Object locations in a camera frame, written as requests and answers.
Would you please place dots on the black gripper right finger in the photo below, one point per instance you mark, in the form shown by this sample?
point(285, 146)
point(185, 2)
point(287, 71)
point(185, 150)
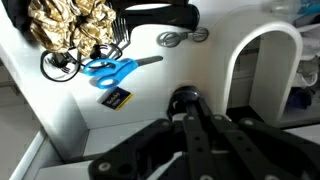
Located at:
point(263, 152)

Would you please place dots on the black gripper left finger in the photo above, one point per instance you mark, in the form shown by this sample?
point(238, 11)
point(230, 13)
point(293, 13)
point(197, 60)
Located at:
point(137, 157)

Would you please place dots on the small black round object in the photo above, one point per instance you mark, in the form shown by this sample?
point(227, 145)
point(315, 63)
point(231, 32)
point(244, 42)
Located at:
point(181, 98)

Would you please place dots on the white open drawer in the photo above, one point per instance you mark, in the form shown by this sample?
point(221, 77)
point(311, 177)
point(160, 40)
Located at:
point(77, 129)

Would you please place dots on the blue yellow label card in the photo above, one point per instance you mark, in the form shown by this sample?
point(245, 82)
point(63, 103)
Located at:
point(115, 98)

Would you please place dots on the white drain cutout guard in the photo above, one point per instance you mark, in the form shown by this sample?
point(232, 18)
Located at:
point(278, 58)

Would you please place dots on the black hair brush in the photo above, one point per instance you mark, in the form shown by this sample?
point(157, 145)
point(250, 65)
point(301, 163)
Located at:
point(133, 13)

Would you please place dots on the blue handled scissors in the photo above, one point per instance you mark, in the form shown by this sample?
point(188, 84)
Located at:
point(110, 72)

